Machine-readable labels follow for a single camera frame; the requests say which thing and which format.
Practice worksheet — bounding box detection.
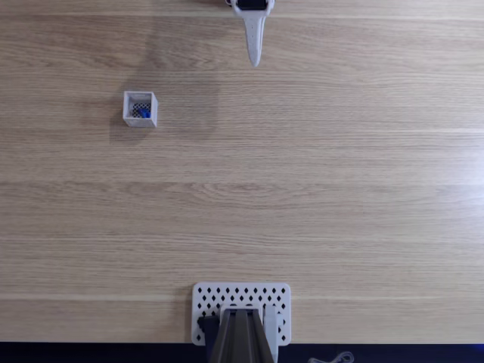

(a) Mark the small white lattice crate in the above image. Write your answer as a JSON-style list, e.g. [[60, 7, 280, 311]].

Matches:
[[123, 90, 159, 129]]

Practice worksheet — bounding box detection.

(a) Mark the white perforated base plate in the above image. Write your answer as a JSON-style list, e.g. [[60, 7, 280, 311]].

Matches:
[[191, 281, 292, 347]]

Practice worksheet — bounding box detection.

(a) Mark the grey looped cable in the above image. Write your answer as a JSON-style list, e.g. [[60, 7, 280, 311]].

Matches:
[[307, 351, 355, 363]]

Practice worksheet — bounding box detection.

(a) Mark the white post bracket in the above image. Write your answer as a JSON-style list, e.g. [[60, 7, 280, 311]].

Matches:
[[262, 303, 285, 363]]

